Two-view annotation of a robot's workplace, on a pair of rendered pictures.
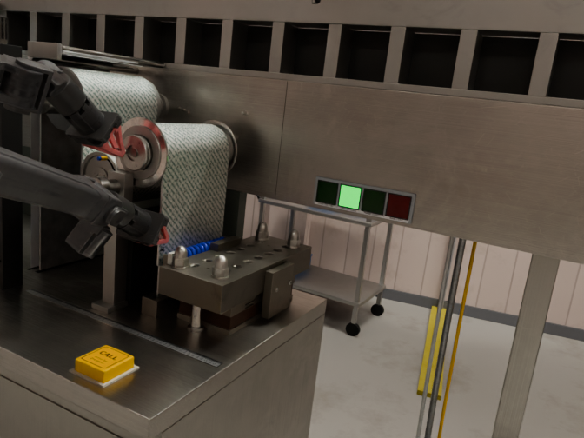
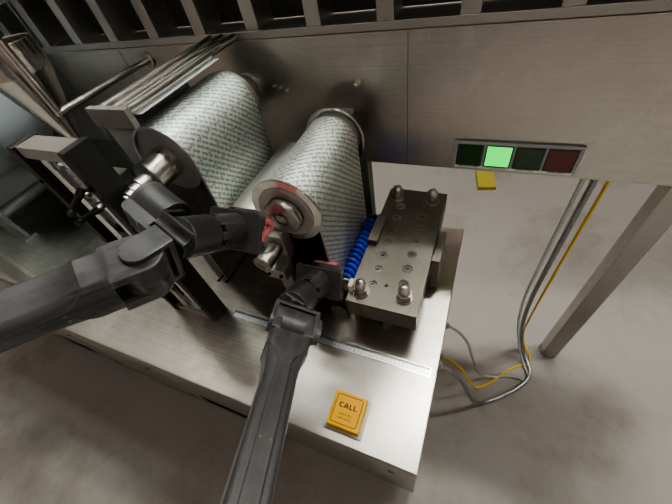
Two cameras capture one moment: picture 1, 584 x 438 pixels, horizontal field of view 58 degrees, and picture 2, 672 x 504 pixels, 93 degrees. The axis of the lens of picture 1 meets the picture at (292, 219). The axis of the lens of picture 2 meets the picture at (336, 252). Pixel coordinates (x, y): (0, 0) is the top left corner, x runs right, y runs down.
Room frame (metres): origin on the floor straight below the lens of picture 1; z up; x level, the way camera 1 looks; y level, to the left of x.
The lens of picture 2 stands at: (0.63, 0.22, 1.65)
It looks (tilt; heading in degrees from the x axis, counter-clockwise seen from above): 48 degrees down; 5
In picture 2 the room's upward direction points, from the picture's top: 14 degrees counter-clockwise
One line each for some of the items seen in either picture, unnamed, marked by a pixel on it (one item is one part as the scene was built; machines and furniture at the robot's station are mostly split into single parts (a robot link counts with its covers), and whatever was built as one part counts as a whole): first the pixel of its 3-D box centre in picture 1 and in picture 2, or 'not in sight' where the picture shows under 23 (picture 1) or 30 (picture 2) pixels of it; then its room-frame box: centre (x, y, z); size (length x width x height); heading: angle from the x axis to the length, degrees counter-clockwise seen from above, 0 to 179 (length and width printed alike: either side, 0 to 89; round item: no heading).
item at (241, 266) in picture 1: (242, 267); (401, 249); (1.17, 0.10, 1.00); 0.40 x 0.16 x 0.06; 153
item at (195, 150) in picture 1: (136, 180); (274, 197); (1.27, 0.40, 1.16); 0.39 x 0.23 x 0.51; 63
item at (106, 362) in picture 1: (104, 363); (347, 412); (0.82, 0.30, 0.91); 0.07 x 0.07 x 0.02; 63
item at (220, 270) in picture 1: (221, 266); (404, 292); (1.01, 0.13, 1.05); 0.04 x 0.04 x 0.04
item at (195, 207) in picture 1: (194, 216); (347, 225); (1.18, 0.23, 1.10); 0.23 x 0.01 x 0.18; 153
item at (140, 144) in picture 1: (136, 152); (283, 215); (1.09, 0.34, 1.25); 0.07 x 0.02 x 0.07; 63
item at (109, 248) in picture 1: (111, 242); (289, 282); (1.08, 0.38, 1.05); 0.06 x 0.05 x 0.31; 153
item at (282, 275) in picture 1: (278, 289); (438, 259); (1.14, 0.01, 0.97); 0.10 x 0.03 x 0.11; 153
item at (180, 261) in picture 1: (181, 255); (360, 286); (1.04, 0.22, 1.05); 0.04 x 0.04 x 0.04
